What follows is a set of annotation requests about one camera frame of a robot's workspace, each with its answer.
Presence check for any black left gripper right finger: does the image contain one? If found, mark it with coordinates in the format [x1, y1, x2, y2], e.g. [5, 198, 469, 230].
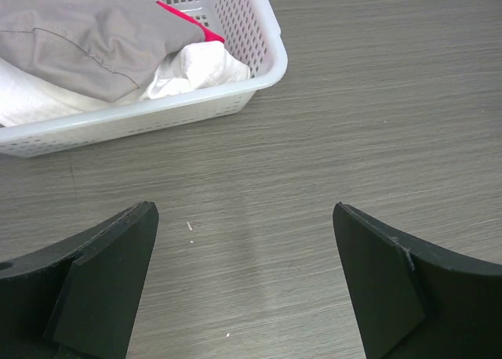
[333, 202, 501, 358]

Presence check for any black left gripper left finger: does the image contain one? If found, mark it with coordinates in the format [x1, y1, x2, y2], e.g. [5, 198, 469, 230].
[1, 201, 159, 358]

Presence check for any white plastic basket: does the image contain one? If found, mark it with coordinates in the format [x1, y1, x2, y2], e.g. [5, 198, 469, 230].
[1, 0, 288, 158]

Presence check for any white shirt in basket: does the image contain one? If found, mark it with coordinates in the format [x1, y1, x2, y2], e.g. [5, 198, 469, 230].
[1, 41, 251, 127]

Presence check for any pink shirt in basket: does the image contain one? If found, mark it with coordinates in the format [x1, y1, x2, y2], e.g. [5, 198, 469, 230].
[156, 1, 225, 43]

